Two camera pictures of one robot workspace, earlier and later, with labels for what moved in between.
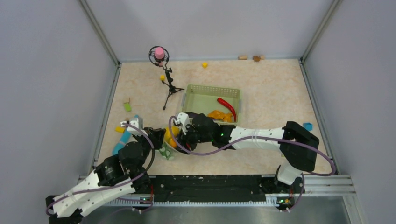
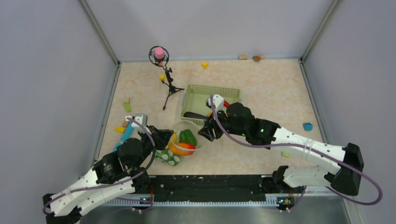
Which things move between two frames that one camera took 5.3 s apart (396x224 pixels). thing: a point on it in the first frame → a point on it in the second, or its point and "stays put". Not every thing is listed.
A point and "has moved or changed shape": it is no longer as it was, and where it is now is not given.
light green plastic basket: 203,100 stays put
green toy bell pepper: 166,152 has moved or changed shape
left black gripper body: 148,146 stays put
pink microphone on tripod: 159,56 stays put
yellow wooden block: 119,129 stays put
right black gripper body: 193,137 → 225,122
